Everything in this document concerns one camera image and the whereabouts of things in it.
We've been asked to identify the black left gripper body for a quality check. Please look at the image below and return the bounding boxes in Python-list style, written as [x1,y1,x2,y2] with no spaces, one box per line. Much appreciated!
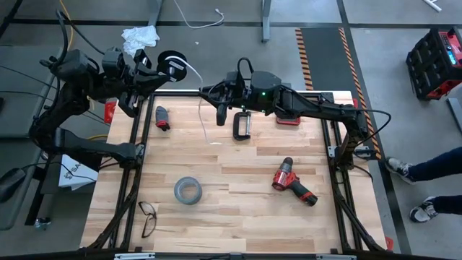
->
[118,48,153,118]

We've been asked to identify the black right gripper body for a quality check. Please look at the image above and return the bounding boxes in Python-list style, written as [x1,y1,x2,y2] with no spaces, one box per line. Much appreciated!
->
[215,69,253,127]

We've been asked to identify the black cord spool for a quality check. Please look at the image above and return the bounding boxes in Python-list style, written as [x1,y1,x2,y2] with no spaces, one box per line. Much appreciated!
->
[157,50,188,83]

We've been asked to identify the white cord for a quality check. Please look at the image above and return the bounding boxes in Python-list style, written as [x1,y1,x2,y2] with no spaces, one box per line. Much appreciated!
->
[164,55,223,146]

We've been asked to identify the grey red work glove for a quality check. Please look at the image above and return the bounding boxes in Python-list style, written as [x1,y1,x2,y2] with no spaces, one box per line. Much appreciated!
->
[154,105,171,132]

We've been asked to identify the black C-clamp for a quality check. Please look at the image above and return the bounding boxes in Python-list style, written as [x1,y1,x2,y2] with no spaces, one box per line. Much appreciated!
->
[232,110,253,142]

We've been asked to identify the white crumpled cloth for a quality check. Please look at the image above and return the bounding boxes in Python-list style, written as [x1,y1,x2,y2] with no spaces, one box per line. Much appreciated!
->
[121,25,161,59]

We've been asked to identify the red black square tray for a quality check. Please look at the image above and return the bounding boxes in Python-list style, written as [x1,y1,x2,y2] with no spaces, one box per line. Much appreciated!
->
[275,114,302,126]

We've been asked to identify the grey desk leg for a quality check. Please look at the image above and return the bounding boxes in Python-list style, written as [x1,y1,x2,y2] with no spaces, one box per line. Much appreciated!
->
[147,0,164,27]
[261,0,272,44]

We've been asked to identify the white printed sign board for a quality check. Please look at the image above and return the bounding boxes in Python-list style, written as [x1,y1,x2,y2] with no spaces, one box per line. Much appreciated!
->
[58,154,99,191]

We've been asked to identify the hazard striped floor mat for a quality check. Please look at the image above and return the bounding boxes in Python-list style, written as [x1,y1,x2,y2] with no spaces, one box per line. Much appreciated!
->
[295,27,383,160]

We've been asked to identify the clear safety glasses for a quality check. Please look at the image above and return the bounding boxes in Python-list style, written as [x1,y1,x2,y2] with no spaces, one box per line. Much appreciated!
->
[138,201,158,239]

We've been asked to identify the grey side desk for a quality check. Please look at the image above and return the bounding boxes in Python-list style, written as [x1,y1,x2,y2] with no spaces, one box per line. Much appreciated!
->
[0,138,47,231]
[0,45,65,139]

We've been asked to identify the black computer mouse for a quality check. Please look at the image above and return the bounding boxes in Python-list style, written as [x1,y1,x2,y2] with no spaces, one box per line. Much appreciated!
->
[0,168,27,204]

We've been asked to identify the small metal floor fitting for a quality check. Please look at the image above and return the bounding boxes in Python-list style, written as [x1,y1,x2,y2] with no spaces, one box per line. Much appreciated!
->
[33,216,52,230]

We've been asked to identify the red black tool box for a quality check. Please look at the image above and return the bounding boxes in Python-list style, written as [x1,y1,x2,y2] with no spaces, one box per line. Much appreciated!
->
[405,25,462,102]

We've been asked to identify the person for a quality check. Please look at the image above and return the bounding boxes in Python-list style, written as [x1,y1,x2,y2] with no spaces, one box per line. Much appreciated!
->
[384,145,462,224]

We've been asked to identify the white floor object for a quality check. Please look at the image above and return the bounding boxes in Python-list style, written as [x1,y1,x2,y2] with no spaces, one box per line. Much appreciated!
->
[422,0,443,13]

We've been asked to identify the white floor cable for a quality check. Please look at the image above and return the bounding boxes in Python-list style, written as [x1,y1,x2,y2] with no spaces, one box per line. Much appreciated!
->
[173,0,225,30]

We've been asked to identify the yellow extension cord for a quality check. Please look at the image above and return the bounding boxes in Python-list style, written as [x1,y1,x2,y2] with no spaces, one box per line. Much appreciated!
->
[58,0,109,142]

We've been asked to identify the grey duct tape roll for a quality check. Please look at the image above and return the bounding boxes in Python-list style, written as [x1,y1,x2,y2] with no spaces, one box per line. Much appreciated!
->
[173,175,204,207]

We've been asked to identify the red black cordless drill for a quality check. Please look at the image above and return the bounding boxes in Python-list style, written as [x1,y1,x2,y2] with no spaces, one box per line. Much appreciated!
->
[271,157,319,207]

